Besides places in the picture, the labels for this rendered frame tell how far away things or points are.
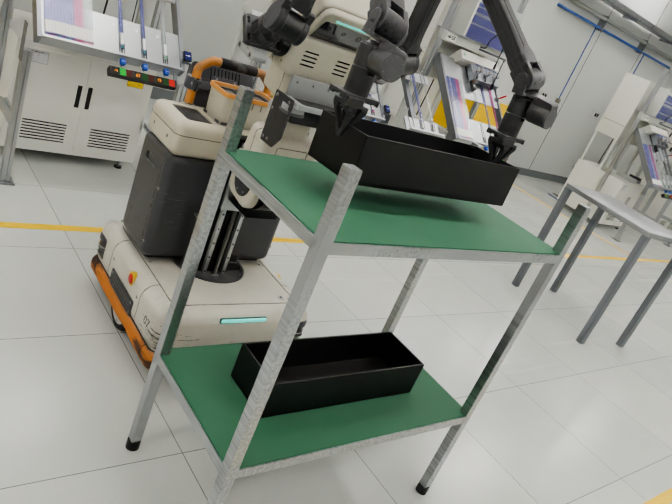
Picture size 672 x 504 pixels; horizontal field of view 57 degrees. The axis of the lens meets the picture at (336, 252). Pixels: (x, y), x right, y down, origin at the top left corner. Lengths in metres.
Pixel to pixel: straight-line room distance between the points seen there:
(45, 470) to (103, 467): 0.15
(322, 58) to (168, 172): 0.65
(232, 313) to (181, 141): 0.61
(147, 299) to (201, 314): 0.19
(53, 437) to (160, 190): 0.84
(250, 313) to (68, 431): 0.69
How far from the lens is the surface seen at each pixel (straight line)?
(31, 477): 1.87
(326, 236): 1.16
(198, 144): 2.16
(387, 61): 1.29
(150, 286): 2.18
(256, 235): 2.45
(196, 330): 2.13
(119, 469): 1.92
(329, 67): 1.97
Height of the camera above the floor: 1.37
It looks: 22 degrees down
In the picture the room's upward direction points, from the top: 23 degrees clockwise
